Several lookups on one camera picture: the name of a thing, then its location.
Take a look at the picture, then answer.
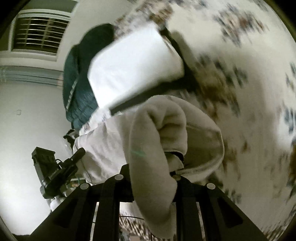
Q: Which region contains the beige fleece garment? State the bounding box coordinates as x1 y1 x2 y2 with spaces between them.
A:
73 95 225 239

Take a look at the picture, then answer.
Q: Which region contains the stack of folded clothes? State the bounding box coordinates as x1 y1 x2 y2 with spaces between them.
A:
87 23 197 113

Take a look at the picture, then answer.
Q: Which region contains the dark green quilt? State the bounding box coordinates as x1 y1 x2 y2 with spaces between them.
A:
63 24 114 131

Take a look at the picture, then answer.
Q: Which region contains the floral bed sheet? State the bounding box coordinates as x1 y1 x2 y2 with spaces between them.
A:
115 1 295 240

